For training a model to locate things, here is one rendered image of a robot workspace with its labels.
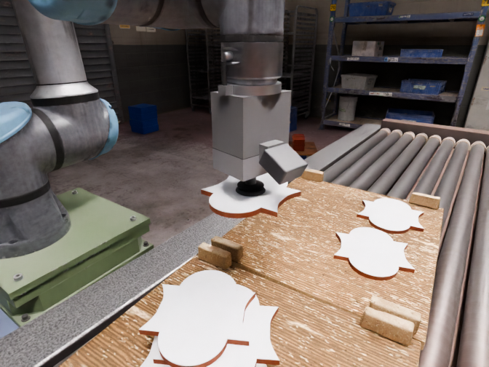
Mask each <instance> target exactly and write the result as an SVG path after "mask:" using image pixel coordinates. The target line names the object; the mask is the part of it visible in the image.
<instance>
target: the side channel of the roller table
mask: <svg viewBox="0 0 489 367"><path fill-rule="evenodd" d="M383 128H389V129H390V130H391V132H392V131H393V130H401V131H402V134H404V133H406V132H409V131H411V132H413V133H414V134H415V137H416V136H417V134H420V133H425V134H427V136H428V139H429V138H430V137H431V136H433V135H438V136H439V137H441V141H442V140H443V139H444V138H447V137H452V138H454V139H455V142H456V143H457V142H458V141H459V140H461V139H467V140H468V141H469V142H470V146H471V145H472V144H473V143H474V142H476V141H482V142H483V143H484V144H485V146H486V148H487V147H488V146H489V131H485V130H474V129H468V128H462V127H451V126H444V125H433V124H427V123H421V122H410V121H404V120H398V119H387V118H385V119H383V120H382V122H381V129H383Z"/></svg>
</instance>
